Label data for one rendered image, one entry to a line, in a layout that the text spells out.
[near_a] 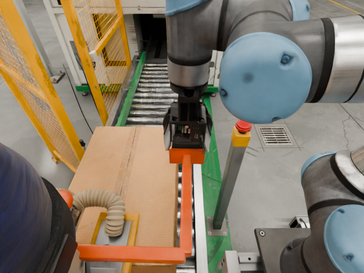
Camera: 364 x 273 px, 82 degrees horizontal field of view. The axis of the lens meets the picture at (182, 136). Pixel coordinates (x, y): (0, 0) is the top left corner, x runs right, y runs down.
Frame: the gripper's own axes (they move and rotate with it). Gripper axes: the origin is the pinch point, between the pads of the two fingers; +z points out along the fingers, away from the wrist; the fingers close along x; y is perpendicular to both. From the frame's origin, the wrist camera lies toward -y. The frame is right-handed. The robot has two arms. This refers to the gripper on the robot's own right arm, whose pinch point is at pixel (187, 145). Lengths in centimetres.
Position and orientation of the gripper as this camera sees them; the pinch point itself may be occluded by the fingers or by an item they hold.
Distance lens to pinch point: 54.3
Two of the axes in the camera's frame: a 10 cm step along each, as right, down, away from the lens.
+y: -0.3, 7.0, -7.2
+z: 0.0, 7.2, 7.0
